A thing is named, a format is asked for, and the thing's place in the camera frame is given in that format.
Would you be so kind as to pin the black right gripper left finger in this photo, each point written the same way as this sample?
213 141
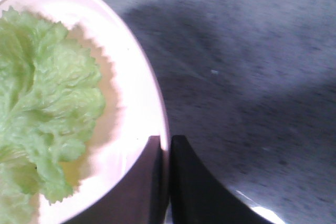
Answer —
137 196

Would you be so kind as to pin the green lettuce leaf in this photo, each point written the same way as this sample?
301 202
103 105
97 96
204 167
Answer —
50 102

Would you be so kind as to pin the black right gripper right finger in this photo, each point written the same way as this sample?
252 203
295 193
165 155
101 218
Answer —
197 196

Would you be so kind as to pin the grey stone countertop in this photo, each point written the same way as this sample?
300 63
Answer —
251 84

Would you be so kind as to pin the pink round plate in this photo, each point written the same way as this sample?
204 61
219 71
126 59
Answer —
134 105

